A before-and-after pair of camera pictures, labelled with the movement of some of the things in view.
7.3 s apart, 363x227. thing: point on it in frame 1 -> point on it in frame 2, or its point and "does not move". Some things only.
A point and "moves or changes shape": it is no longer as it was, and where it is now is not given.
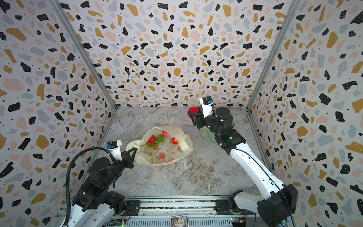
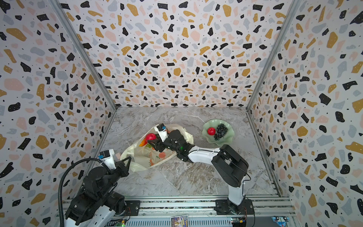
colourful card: x=179 y=221 does not move
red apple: x=193 y=109 moves or changes shape
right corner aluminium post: x=289 y=18 does not move
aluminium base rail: x=158 y=213 does not move
